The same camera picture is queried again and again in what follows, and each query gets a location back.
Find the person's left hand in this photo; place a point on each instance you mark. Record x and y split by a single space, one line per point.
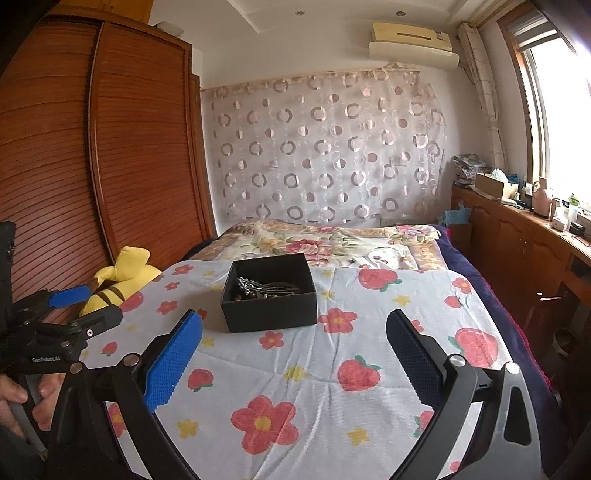
48 392

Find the green jade bangle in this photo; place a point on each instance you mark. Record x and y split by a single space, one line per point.
281 287

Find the cardboard box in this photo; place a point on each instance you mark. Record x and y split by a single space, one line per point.
494 185

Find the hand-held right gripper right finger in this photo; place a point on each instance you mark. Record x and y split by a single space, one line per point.
415 360

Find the brown wooden cabinet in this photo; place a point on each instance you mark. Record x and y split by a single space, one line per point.
512 249

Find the brown wooden wardrobe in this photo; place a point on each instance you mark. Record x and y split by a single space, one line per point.
92 161

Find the strawberry flower print bedsheet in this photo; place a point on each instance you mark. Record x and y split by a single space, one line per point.
323 392

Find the pink bottle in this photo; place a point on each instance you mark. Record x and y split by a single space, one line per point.
541 198

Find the white wall air conditioner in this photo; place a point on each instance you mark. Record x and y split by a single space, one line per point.
415 44

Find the silver flower brooch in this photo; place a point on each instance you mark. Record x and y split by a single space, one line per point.
245 282

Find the gathered side curtain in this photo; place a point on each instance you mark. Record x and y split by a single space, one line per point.
485 92

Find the dark purple blanket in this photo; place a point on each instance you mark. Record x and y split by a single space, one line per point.
489 304

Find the small black case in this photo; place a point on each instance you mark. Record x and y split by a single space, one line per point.
576 228

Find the stack of magazines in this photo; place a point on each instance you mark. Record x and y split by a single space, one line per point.
468 168

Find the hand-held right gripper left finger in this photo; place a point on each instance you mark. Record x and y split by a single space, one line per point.
173 364

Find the floral quilt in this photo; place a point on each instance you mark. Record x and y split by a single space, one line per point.
300 242

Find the yellow plush toy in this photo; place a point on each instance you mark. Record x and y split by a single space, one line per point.
120 286

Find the person's dark clothing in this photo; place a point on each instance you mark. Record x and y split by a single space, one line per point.
14 457

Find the sheer circle-patterned curtain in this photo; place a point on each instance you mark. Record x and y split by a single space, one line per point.
323 147

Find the black square jewelry box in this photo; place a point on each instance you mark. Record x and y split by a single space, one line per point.
272 314

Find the metal bowl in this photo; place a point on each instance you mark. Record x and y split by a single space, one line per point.
563 341

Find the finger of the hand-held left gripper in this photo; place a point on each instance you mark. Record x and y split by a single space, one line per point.
99 321
71 295

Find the window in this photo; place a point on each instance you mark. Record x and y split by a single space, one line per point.
554 106

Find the blue plastic bag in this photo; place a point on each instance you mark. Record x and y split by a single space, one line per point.
457 217

